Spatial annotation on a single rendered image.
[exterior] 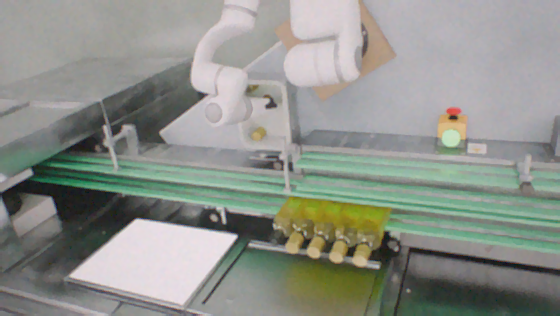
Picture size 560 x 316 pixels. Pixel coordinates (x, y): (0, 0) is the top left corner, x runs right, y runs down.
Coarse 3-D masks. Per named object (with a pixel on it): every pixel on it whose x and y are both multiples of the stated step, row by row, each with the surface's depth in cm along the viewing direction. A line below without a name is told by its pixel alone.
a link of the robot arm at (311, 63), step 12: (300, 48) 100; (312, 48) 98; (324, 48) 97; (288, 60) 100; (300, 60) 99; (312, 60) 97; (324, 60) 96; (288, 72) 101; (300, 72) 99; (312, 72) 98; (324, 72) 97; (300, 84) 102; (312, 84) 101; (324, 84) 101
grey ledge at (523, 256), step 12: (408, 240) 132; (420, 240) 131; (432, 240) 129; (444, 240) 128; (456, 240) 126; (456, 252) 128; (468, 252) 126; (480, 252) 125; (492, 252) 124; (504, 252) 122; (516, 252) 121; (528, 252) 119; (540, 252) 118; (528, 264) 121; (540, 264) 120; (552, 264) 118
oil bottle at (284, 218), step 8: (288, 200) 130; (296, 200) 129; (304, 200) 129; (288, 208) 126; (296, 208) 125; (280, 216) 122; (288, 216) 122; (280, 224) 121; (288, 224) 120; (288, 232) 121
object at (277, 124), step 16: (256, 80) 133; (272, 80) 131; (256, 96) 143; (272, 96) 141; (272, 112) 144; (288, 112) 134; (240, 128) 142; (256, 128) 149; (272, 128) 146; (288, 128) 136; (256, 144) 144; (272, 144) 142; (288, 144) 138
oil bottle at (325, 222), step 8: (328, 200) 127; (328, 208) 123; (336, 208) 123; (344, 208) 124; (320, 216) 120; (328, 216) 120; (336, 216) 119; (320, 224) 117; (328, 224) 116; (328, 232) 116; (328, 240) 117
